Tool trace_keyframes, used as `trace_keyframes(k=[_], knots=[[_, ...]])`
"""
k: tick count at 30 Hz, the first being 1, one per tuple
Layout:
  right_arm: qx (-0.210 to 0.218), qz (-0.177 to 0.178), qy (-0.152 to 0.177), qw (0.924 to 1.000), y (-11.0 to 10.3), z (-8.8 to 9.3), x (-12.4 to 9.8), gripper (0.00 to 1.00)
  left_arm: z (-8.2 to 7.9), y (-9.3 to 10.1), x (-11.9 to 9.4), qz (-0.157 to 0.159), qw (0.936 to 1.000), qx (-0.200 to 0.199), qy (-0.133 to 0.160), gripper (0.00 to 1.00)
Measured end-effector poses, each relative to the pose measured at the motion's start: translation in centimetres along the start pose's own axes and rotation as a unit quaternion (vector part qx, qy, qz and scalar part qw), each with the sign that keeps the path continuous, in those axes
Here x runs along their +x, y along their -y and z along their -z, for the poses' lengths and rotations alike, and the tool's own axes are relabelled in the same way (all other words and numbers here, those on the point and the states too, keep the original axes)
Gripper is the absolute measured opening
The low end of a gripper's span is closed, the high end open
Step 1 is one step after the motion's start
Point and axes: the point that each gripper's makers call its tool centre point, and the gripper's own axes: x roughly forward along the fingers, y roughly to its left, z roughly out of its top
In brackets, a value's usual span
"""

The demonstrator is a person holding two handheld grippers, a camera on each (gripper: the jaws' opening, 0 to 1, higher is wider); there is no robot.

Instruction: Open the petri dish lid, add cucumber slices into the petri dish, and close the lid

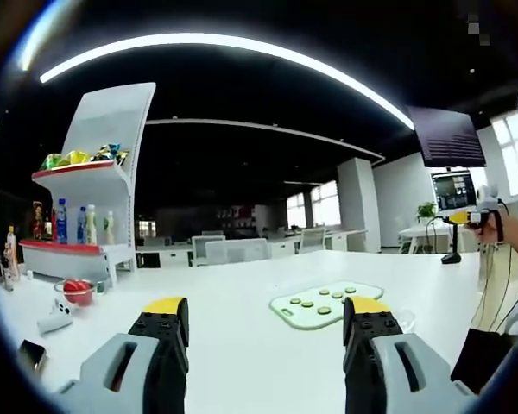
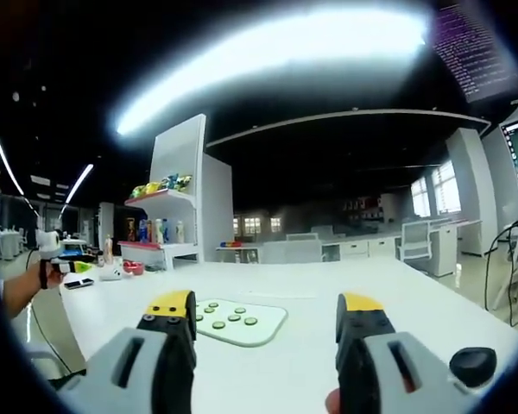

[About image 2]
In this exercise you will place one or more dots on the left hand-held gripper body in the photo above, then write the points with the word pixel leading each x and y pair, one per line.
pixel 48 242

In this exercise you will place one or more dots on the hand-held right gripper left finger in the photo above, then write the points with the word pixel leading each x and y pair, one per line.
pixel 125 371

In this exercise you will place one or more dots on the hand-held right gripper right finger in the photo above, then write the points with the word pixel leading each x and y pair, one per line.
pixel 384 371

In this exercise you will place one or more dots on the group of cucumber slices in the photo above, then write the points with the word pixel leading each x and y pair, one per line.
pixel 234 318

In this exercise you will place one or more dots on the person's left hand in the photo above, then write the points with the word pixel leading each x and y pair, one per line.
pixel 52 278

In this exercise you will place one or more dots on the person's right hand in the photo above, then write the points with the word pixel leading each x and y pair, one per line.
pixel 333 401

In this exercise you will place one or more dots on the black flat phone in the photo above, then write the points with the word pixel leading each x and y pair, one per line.
pixel 78 284

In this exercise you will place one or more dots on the blue and white box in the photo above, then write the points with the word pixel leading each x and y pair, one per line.
pixel 72 249

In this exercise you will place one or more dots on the small white box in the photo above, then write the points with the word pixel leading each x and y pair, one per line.
pixel 111 274

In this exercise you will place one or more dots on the red round object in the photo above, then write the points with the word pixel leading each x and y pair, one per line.
pixel 134 268

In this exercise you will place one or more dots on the row of colourful bottles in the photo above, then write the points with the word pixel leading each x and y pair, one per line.
pixel 159 230

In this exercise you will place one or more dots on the pile of colourful snack packets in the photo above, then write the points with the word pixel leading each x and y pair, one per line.
pixel 162 185

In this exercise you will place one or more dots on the row of white desks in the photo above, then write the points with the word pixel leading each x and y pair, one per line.
pixel 371 248

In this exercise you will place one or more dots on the white tray with green rim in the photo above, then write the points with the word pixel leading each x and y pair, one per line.
pixel 263 332

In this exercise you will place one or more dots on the white mesh office chair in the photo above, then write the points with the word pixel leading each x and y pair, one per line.
pixel 415 239

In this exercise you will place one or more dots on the white display shelf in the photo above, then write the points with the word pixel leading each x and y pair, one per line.
pixel 181 172

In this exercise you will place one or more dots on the long ceiling light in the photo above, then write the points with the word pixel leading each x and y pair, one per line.
pixel 259 56

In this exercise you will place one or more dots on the monitor with text lines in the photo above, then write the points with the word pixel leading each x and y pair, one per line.
pixel 470 47

